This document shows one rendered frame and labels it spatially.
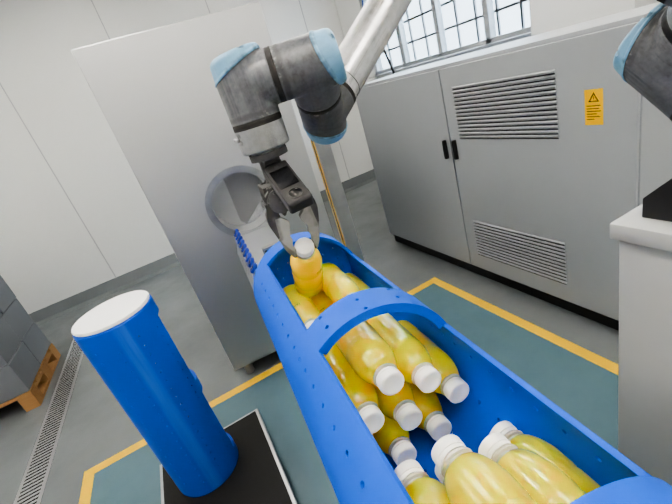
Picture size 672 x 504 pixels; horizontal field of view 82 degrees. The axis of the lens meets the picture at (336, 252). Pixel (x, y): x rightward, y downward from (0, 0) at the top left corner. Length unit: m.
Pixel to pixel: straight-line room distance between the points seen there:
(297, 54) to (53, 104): 4.78
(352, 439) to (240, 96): 0.54
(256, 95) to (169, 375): 1.22
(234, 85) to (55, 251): 4.96
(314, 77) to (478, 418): 0.62
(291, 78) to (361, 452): 0.55
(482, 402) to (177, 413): 1.29
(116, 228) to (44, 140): 1.16
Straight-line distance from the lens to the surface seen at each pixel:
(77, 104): 5.34
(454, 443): 0.49
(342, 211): 1.64
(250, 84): 0.70
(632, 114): 1.95
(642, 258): 1.07
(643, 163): 2.03
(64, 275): 5.62
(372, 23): 0.93
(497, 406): 0.68
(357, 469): 0.47
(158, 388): 1.67
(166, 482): 2.21
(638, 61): 1.03
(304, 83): 0.70
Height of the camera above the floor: 1.55
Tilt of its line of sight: 23 degrees down
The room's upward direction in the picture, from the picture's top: 18 degrees counter-clockwise
